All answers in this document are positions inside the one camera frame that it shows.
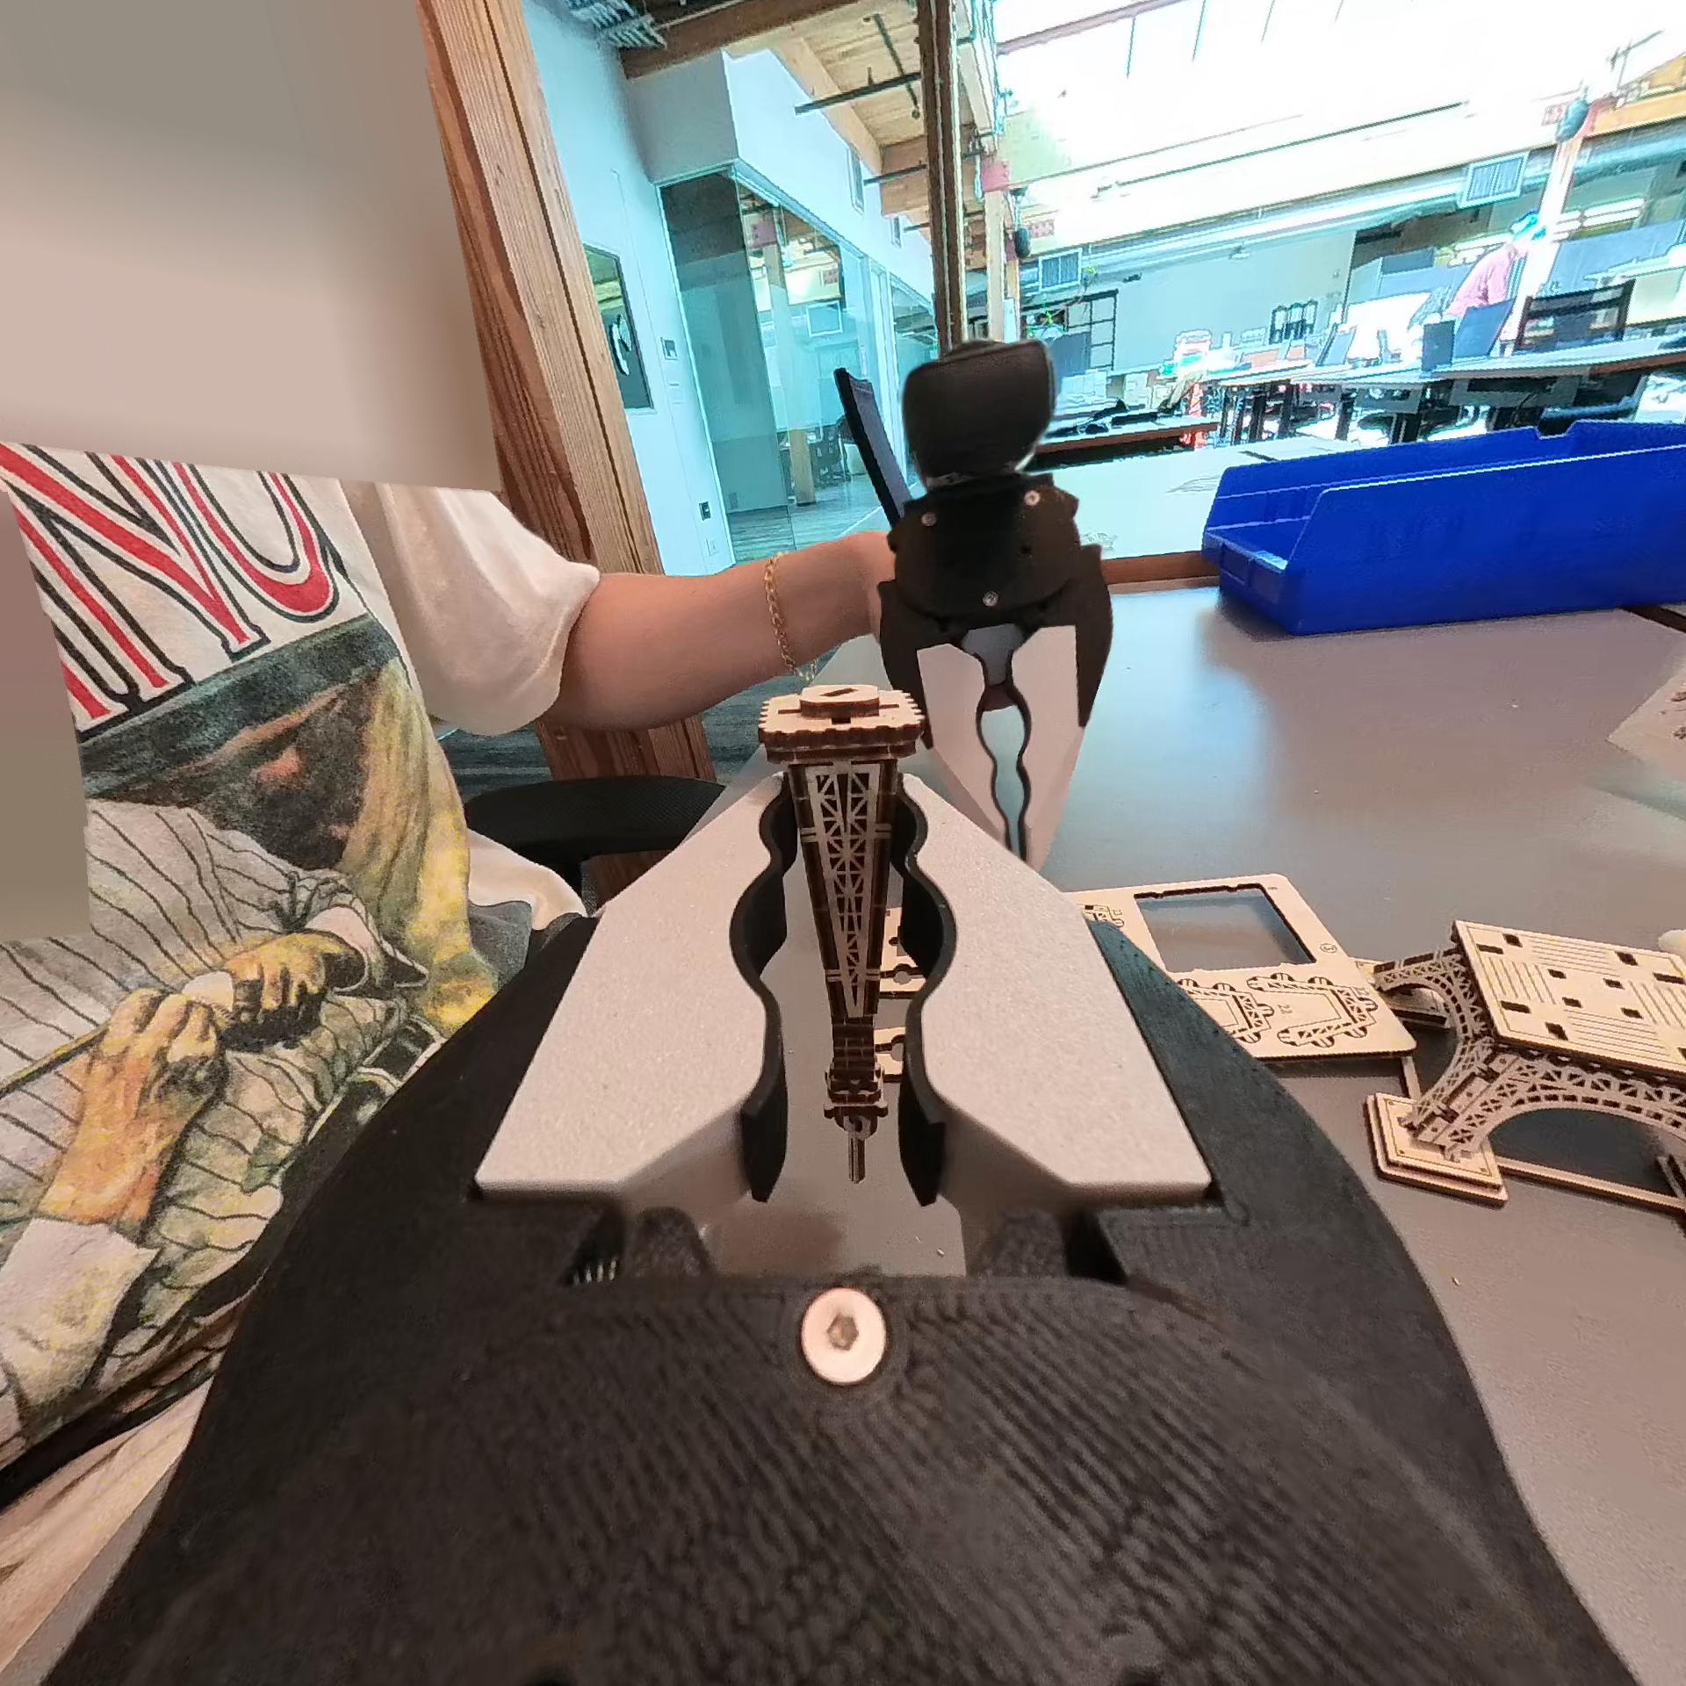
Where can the person's printed white t-shirt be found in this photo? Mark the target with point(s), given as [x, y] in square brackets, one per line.
[264, 791]

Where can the person's left forearm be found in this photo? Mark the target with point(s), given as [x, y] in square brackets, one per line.
[659, 646]

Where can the grey desk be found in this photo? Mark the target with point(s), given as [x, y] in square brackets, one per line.
[1317, 766]

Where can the folded paper instruction sheet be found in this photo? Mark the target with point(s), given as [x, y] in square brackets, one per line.
[1659, 732]

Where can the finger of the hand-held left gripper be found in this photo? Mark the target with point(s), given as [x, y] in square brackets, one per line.
[952, 718]
[1054, 738]

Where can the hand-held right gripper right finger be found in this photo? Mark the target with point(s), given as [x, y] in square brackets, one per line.
[1054, 1029]

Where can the black chair armrest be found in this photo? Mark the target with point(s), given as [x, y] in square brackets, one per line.
[592, 811]

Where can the person's left hand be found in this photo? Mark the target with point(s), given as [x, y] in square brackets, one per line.
[850, 593]

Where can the wooden tower base model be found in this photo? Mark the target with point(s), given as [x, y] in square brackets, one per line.
[1567, 990]

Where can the black office chair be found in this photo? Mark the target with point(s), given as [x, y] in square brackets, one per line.
[869, 449]

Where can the laser-cut wooden puzzle sheet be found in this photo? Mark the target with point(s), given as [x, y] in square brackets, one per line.
[1292, 1015]

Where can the wooden tower spire model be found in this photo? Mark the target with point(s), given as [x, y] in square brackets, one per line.
[844, 817]

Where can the grey wood-edged table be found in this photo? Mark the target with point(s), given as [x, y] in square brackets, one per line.
[1146, 502]

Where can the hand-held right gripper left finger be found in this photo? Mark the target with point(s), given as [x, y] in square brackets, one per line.
[634, 1029]

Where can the black framed wall picture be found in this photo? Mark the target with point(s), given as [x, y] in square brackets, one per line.
[620, 329]

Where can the blue plastic bin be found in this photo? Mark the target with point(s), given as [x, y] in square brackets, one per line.
[1449, 541]

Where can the wooden pillar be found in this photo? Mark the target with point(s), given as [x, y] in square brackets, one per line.
[528, 329]

